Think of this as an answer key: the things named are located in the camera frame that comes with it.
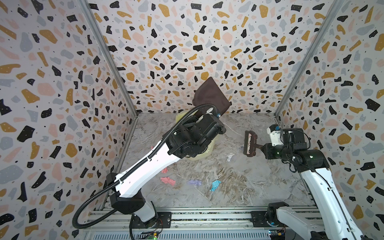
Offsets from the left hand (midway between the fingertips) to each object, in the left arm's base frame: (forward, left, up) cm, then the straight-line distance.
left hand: (191, 117), depth 61 cm
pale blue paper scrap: (+12, -32, -44) cm, 56 cm away
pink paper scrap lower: (-10, +15, -41) cm, 45 cm away
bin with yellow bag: (+9, -10, -41) cm, 43 cm away
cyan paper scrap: (-13, -12, -42) cm, 46 cm away
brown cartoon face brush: (+3, -32, -26) cm, 41 cm away
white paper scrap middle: (+5, -23, -41) cm, 47 cm away
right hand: (-3, -33, -16) cm, 37 cm away
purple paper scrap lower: (-11, 0, -42) cm, 43 cm away
